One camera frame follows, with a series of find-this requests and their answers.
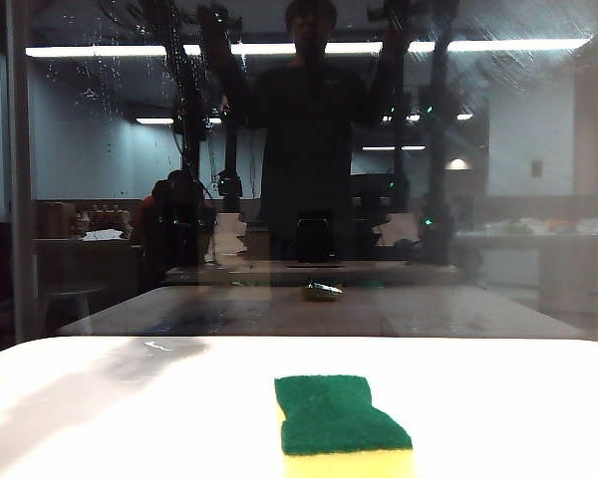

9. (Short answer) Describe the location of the green and yellow sponge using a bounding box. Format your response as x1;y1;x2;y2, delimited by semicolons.
273;374;415;478

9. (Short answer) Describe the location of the round grey stool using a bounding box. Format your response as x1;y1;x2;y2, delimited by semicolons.
40;282;110;331

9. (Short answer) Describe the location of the large glass pane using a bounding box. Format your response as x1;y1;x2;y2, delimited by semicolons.
28;0;598;346

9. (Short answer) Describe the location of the grey vertical frame post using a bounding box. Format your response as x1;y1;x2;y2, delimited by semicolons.
3;0;47;346

